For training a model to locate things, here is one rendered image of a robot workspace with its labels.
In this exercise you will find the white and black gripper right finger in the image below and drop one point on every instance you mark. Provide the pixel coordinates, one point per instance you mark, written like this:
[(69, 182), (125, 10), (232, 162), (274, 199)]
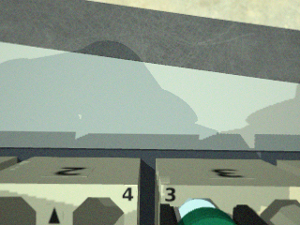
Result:
[(242, 214)]

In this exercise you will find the cream bucket adapter with holes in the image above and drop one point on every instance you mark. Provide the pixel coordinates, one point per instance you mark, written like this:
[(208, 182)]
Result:
[(292, 166), (228, 182), (7, 162), (71, 191)]

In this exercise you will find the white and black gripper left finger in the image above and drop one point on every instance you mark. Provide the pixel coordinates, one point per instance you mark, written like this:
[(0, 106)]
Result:
[(167, 215)]

